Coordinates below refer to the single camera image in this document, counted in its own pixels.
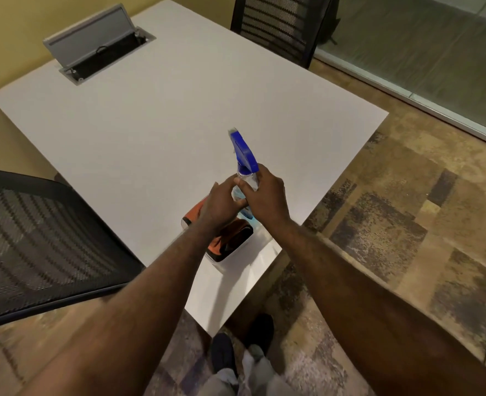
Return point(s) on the person's dark shoe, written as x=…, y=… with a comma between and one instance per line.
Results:
x=260, y=332
x=223, y=352

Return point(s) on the person's right hand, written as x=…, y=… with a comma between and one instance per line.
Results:
x=270, y=202

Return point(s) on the person's right forearm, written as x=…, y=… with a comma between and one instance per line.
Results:
x=350, y=309

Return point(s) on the person's dark right shoe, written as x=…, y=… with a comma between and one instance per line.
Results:
x=260, y=332

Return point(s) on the person's right thumb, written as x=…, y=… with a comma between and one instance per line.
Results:
x=244, y=188

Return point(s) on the orange cloth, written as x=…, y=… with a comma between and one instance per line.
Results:
x=218, y=243

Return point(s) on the person's left thumb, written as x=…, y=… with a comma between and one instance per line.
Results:
x=237, y=204

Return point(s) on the white plastic bin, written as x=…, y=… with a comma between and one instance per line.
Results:
x=243, y=253

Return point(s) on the person's left hand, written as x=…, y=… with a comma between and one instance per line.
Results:
x=217, y=206

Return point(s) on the clear spray bottle blue trigger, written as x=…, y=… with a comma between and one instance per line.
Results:
x=243, y=154

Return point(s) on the person's dark left shoe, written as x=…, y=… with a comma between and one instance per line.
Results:
x=223, y=352

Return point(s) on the person's left forearm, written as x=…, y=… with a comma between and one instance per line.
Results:
x=144, y=309

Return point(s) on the black mesh office chair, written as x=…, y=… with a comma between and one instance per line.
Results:
x=41, y=243
x=278, y=24

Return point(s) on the silver glass partition frame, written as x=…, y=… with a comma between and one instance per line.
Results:
x=412, y=96

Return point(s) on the person's grey trousers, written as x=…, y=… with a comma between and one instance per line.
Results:
x=263, y=375

